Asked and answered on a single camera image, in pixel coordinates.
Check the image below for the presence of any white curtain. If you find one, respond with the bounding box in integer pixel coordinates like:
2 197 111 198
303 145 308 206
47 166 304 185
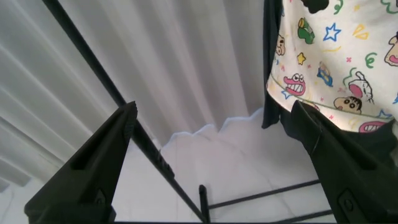
0 0 265 192

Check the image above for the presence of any cream printed garment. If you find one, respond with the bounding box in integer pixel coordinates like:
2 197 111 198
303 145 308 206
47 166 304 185
266 0 398 134

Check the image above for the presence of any black clothes rack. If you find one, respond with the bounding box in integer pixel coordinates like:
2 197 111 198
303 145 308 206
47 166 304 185
42 0 333 223

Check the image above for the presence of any dark grey t-shirt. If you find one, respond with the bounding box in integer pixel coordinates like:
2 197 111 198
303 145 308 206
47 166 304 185
261 0 398 169

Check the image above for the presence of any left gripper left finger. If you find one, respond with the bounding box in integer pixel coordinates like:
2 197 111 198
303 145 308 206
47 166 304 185
24 101 138 223

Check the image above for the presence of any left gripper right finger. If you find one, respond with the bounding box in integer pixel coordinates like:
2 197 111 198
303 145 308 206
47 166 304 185
290 100 398 223

